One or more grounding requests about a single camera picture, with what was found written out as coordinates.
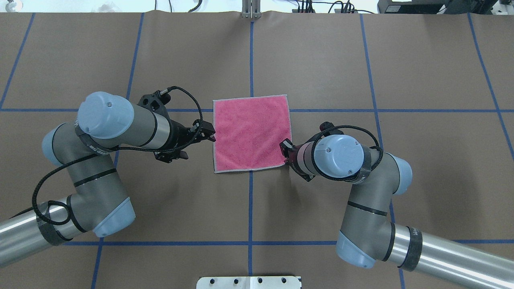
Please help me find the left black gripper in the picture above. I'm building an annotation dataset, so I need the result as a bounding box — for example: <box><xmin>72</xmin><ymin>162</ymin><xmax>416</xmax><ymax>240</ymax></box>
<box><xmin>155</xmin><ymin>119</ymin><xmax>216</xmax><ymax>163</ymax></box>

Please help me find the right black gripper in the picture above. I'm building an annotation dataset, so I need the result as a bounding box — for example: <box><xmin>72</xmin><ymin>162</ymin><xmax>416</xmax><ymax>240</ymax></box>
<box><xmin>279</xmin><ymin>138</ymin><xmax>307</xmax><ymax>171</ymax></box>

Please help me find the pink towel with grey back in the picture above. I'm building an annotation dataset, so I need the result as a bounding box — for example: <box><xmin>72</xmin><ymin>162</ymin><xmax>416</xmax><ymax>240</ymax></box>
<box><xmin>213</xmin><ymin>94</ymin><xmax>292</xmax><ymax>173</ymax></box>

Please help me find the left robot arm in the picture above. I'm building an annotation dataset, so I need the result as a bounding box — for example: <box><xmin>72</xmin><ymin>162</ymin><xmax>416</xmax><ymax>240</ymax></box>
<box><xmin>0</xmin><ymin>86</ymin><xmax>216</xmax><ymax>267</ymax></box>

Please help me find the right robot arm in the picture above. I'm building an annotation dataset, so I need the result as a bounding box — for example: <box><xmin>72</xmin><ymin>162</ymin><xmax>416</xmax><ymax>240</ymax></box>
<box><xmin>279</xmin><ymin>133</ymin><xmax>514</xmax><ymax>289</ymax></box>

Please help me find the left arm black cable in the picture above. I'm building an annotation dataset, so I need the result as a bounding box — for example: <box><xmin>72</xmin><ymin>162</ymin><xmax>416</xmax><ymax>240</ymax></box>
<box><xmin>31</xmin><ymin>85</ymin><xmax>204</xmax><ymax>225</ymax></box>

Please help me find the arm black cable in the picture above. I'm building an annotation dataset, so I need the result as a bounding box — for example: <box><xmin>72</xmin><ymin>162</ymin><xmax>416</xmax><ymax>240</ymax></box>
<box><xmin>309</xmin><ymin>125</ymin><xmax>384</xmax><ymax>182</ymax></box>
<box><xmin>31</xmin><ymin>85</ymin><xmax>204</xmax><ymax>225</ymax></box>

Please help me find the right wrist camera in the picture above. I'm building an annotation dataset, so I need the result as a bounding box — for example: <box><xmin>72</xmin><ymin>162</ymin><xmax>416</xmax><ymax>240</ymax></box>
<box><xmin>319</xmin><ymin>122</ymin><xmax>344</xmax><ymax>137</ymax></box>

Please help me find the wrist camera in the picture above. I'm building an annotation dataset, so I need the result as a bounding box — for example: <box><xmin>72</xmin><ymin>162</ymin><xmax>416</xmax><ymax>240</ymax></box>
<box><xmin>137</xmin><ymin>90</ymin><xmax>171</xmax><ymax>119</ymax></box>
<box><xmin>319</xmin><ymin>122</ymin><xmax>344</xmax><ymax>137</ymax></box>

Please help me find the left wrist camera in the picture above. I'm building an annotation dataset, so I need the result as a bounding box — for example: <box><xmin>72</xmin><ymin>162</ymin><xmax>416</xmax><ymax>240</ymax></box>
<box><xmin>137</xmin><ymin>90</ymin><xmax>171</xmax><ymax>119</ymax></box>

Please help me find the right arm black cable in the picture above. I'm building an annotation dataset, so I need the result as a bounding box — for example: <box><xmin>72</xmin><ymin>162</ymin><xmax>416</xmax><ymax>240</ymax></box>
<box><xmin>309</xmin><ymin>125</ymin><xmax>384</xmax><ymax>182</ymax></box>

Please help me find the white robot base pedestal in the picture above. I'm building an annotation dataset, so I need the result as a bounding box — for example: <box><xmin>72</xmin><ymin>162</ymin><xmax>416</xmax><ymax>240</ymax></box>
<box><xmin>196</xmin><ymin>276</ymin><xmax>303</xmax><ymax>289</ymax></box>

